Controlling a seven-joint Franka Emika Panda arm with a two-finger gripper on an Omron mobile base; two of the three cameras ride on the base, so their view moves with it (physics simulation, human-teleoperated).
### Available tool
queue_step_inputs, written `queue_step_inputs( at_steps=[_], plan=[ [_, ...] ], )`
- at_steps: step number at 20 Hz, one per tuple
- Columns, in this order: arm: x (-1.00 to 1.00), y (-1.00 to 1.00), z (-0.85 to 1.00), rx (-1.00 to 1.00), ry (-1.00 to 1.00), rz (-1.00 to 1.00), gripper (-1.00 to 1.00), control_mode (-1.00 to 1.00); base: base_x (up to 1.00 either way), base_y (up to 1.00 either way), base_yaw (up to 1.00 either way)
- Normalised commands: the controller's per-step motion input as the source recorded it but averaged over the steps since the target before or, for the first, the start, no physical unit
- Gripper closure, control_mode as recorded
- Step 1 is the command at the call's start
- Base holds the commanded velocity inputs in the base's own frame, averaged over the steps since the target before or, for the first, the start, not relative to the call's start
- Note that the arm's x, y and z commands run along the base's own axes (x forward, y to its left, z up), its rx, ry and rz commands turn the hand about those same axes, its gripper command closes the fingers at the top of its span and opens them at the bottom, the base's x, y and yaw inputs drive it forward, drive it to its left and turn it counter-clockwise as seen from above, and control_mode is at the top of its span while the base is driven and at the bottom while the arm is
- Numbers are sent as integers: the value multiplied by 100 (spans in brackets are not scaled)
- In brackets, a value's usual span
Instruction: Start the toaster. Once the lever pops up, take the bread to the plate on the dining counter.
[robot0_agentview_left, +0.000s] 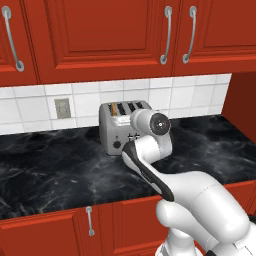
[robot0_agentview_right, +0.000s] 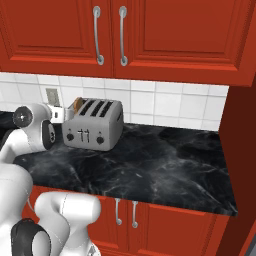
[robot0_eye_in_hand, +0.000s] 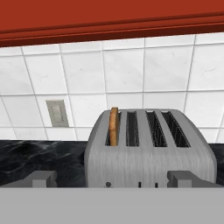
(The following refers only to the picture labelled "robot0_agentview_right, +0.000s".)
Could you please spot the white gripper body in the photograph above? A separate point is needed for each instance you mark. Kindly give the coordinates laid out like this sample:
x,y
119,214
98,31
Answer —
x,y
68,114

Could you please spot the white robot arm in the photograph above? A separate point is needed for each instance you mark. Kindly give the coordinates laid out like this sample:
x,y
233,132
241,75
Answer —
x,y
16,186

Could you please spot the toasted bread slice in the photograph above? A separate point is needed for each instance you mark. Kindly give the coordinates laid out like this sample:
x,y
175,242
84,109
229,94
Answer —
x,y
78,103

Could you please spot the black toaster knob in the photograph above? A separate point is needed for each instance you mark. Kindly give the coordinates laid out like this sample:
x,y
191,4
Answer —
x,y
100,140
70,137

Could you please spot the silver toaster lever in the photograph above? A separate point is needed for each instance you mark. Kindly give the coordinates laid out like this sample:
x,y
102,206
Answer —
x,y
80,135
87,136

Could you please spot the silver four-slot toaster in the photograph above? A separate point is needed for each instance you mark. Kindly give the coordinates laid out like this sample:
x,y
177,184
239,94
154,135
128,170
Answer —
x,y
106,130

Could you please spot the red base cupboard door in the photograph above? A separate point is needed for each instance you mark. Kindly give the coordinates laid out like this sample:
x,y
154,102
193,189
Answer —
x,y
173,233
108,230

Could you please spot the red tall cupboard side panel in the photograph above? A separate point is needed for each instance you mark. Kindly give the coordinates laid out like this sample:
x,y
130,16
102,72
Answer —
x,y
240,166

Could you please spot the grey wall socket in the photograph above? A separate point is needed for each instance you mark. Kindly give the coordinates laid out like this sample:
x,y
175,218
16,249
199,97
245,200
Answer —
x,y
53,97

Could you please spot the red wall cupboard door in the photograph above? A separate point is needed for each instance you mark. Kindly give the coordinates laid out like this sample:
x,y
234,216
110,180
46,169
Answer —
x,y
50,26
186,30

